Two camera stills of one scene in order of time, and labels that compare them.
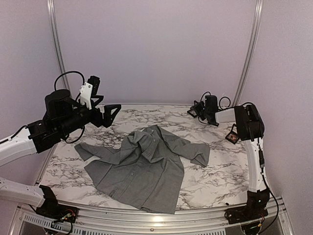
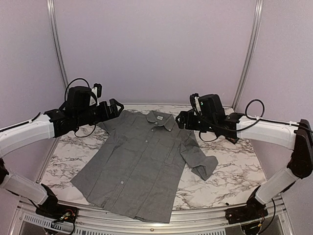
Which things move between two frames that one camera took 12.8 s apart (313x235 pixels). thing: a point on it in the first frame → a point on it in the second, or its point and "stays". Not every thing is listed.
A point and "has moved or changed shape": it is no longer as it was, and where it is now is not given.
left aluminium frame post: [52, 10] stays
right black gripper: [202, 117] → [182, 115]
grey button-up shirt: [144, 166] has moved or changed shape
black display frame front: [233, 136] stays
